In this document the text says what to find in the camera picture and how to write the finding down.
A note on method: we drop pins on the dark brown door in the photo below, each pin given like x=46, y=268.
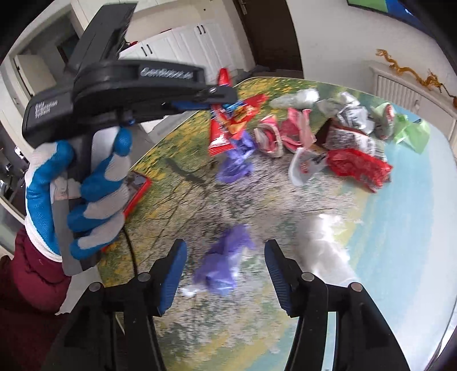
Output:
x=271, y=35

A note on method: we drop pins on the light green wrapper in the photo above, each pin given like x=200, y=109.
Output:
x=412, y=133

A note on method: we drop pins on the clear plastic wrapper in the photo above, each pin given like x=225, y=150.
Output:
x=296, y=98

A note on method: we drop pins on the wall television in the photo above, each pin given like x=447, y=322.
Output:
x=375, y=5

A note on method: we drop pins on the red orange snack wrapper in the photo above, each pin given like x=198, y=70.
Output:
x=228, y=119

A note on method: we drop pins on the white black printed wrapper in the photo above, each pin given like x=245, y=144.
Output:
x=353, y=141

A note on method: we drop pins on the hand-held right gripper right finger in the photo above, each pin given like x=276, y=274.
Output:
x=277, y=278

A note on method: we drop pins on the person's left hand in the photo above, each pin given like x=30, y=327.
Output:
x=103, y=189

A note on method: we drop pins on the white television stand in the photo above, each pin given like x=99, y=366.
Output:
x=400, y=89

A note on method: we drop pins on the pink wrapper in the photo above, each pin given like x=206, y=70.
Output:
x=296, y=130

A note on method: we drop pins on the red box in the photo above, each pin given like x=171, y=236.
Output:
x=139, y=189

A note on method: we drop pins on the golden dragon figurine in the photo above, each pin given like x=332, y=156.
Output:
x=403, y=69

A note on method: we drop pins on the person's left forearm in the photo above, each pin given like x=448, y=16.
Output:
x=32, y=281

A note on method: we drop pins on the white cabinet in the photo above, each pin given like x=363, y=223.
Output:
x=192, y=42

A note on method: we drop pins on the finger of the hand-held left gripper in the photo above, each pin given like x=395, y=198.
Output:
x=217, y=94

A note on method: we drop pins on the plain silver foil wrapper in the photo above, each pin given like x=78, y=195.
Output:
x=337, y=103

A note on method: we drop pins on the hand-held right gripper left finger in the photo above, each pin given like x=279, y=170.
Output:
x=174, y=274

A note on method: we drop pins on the silver wrapper with red inside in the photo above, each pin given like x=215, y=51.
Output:
x=383, y=121

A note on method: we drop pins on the white wrapper with red label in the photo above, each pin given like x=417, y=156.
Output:
x=303, y=167

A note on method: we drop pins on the bright red wrapper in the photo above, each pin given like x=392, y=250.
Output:
x=357, y=168

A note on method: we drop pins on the purple plastic wrapper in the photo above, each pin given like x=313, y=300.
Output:
x=223, y=265
x=235, y=158

